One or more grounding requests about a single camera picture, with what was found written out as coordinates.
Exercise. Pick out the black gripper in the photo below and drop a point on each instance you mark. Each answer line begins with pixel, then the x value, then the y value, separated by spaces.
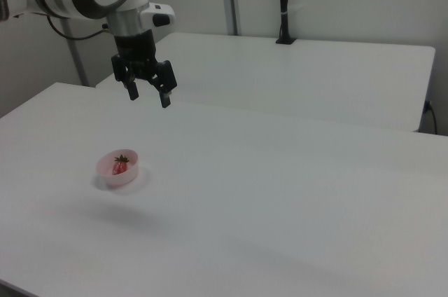
pixel 134 52

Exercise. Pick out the red toy strawberry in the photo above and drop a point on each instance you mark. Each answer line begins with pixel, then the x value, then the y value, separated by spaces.
pixel 120 167

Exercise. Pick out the pink plastic bowl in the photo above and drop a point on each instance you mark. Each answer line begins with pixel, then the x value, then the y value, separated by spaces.
pixel 120 179

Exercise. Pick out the white side table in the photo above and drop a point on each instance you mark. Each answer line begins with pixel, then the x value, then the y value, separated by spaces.
pixel 297 76

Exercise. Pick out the black camera pole with base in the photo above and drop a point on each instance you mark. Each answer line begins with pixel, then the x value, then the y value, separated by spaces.
pixel 283 3

